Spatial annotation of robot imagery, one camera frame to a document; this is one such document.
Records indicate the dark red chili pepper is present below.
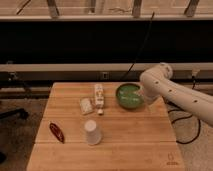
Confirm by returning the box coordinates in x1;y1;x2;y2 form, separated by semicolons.
49;123;65;143

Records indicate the white rectangular box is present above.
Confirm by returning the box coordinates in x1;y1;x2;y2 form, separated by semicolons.
94;84;104;108

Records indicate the black cable on floor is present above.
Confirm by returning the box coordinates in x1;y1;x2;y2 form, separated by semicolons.
166;101;203;146

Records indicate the white upside-down paper cup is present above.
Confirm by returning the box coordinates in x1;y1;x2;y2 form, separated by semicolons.
84;120;102;145

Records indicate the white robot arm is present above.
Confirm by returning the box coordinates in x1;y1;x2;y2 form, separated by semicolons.
140;63;213;127

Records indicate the green ceramic bowl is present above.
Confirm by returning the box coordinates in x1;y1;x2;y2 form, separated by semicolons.
115;83;144;110

